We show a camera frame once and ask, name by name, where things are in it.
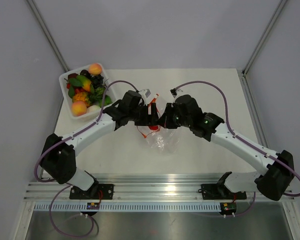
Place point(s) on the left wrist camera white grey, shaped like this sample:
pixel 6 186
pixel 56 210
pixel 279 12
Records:
pixel 145 93

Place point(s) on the left corner aluminium post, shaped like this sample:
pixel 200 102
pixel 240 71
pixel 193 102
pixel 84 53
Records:
pixel 44 28

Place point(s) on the aluminium rail at table edge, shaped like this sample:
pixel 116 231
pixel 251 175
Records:
pixel 135 188

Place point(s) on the green orange mango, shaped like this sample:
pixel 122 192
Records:
pixel 86 83

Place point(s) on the peach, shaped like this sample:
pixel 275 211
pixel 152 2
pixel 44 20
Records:
pixel 95 69
pixel 78 108

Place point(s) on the green lime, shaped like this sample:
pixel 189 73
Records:
pixel 107 100

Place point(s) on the white perforated plastic basket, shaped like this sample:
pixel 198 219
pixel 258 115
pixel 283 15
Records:
pixel 83 89

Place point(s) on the red strawberries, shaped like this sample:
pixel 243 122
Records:
pixel 71 89

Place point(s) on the clear zip bag orange zipper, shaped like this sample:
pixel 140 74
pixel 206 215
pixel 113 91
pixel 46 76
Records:
pixel 165 141

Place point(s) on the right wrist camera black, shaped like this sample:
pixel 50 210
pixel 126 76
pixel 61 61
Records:
pixel 174 92

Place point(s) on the dark grape bunch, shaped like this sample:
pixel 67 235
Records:
pixel 97 81

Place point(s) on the left controller board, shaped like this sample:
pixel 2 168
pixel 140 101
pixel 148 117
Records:
pixel 93 206

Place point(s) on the right corner aluminium post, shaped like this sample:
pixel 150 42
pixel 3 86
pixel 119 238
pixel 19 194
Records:
pixel 265 35

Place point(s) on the controller board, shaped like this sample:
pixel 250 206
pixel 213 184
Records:
pixel 93 206
pixel 228 208

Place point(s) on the white slotted cable duct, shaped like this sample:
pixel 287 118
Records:
pixel 147 207

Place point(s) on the right controller board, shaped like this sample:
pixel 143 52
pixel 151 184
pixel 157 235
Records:
pixel 228 208

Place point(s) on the large green leaf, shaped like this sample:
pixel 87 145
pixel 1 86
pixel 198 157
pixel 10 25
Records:
pixel 75 82

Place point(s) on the red bell pepper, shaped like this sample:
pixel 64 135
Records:
pixel 154 128

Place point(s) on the peach at basket back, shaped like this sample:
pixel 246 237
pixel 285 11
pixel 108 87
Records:
pixel 95 69

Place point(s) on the dark plum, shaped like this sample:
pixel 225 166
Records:
pixel 85 73

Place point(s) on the corner aluminium post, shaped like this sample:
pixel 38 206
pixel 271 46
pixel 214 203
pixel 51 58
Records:
pixel 265 35
pixel 44 28

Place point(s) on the orange spiky pineapple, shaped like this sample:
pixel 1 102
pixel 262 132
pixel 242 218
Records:
pixel 83 97

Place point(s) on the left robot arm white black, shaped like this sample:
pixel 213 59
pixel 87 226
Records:
pixel 59 154

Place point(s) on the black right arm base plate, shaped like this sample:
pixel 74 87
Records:
pixel 213 191

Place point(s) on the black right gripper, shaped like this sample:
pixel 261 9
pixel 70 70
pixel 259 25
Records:
pixel 165 120

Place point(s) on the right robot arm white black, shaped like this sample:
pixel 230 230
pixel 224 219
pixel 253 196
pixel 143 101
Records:
pixel 273 171

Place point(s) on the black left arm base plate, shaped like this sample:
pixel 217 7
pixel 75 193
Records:
pixel 103 191

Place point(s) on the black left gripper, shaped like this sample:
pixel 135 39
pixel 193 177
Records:
pixel 148 120

